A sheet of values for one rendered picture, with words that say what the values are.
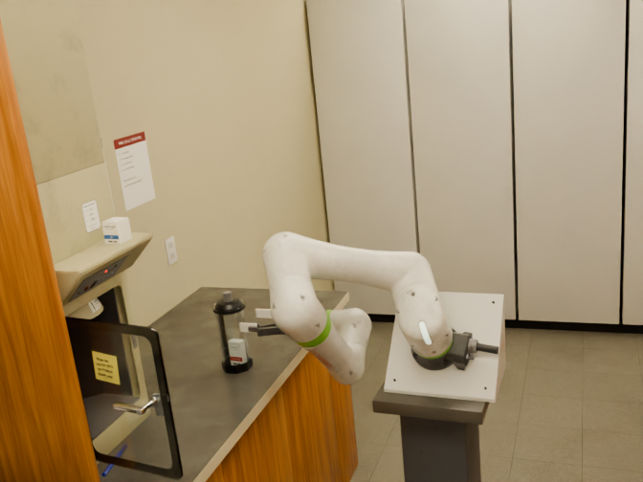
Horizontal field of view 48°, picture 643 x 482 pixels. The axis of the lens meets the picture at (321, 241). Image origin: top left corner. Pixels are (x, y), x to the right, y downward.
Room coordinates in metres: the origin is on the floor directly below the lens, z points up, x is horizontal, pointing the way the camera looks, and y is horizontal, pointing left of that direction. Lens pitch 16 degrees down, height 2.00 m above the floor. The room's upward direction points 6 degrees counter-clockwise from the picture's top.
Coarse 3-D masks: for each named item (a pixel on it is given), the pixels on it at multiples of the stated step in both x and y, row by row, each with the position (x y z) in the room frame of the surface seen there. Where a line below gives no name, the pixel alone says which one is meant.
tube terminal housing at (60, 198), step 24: (96, 168) 1.90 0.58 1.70; (48, 192) 1.72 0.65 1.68; (72, 192) 1.80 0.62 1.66; (96, 192) 1.88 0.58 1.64; (48, 216) 1.70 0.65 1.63; (72, 216) 1.78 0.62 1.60; (72, 240) 1.76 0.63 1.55; (96, 240) 1.85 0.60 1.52; (96, 288) 1.81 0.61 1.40; (120, 288) 1.95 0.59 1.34; (72, 312) 1.71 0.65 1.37; (120, 312) 1.93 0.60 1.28
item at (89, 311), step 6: (96, 300) 1.85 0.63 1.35; (84, 306) 1.80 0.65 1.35; (90, 306) 1.81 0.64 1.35; (96, 306) 1.83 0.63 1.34; (102, 306) 1.87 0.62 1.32; (78, 312) 1.78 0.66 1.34; (84, 312) 1.79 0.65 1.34; (90, 312) 1.80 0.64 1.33; (96, 312) 1.82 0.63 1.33; (90, 318) 1.79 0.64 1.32
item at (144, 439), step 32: (96, 320) 1.58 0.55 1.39; (128, 352) 1.54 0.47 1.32; (160, 352) 1.50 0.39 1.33; (96, 384) 1.60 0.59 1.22; (128, 384) 1.55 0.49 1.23; (160, 384) 1.50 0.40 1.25; (96, 416) 1.61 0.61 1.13; (128, 416) 1.56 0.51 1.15; (160, 416) 1.51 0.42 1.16; (96, 448) 1.62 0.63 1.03; (128, 448) 1.57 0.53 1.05; (160, 448) 1.52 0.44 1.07
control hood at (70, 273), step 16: (128, 240) 1.84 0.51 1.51; (144, 240) 1.86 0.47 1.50; (80, 256) 1.73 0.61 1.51; (96, 256) 1.71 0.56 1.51; (112, 256) 1.72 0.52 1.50; (128, 256) 1.83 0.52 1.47; (64, 272) 1.62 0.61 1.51; (80, 272) 1.61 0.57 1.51; (96, 272) 1.68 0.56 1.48; (64, 288) 1.62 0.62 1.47; (64, 304) 1.65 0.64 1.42
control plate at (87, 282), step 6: (114, 264) 1.76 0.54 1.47; (120, 264) 1.81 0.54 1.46; (102, 270) 1.71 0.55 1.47; (108, 270) 1.76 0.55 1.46; (114, 270) 1.80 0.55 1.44; (90, 276) 1.66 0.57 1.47; (96, 276) 1.71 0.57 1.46; (102, 276) 1.75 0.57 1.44; (108, 276) 1.80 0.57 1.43; (84, 282) 1.66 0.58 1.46; (90, 282) 1.70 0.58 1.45; (78, 288) 1.65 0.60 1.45; (84, 288) 1.69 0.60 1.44; (90, 288) 1.73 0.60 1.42; (78, 294) 1.68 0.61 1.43
